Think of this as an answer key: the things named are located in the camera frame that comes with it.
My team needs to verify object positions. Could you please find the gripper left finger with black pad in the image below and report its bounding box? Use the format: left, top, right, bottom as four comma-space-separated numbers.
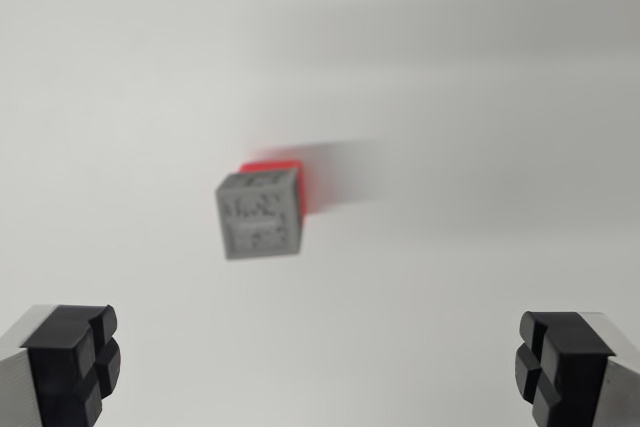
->
0, 303, 122, 427

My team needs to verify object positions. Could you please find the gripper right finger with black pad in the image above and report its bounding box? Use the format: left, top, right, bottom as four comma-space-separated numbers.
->
513, 310, 640, 427

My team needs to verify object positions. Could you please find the grey embossed cube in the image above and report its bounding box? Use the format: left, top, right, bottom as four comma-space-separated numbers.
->
215, 167, 304, 261

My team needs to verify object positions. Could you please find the red cube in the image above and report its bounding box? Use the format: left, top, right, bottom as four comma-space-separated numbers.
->
238, 159, 314, 219

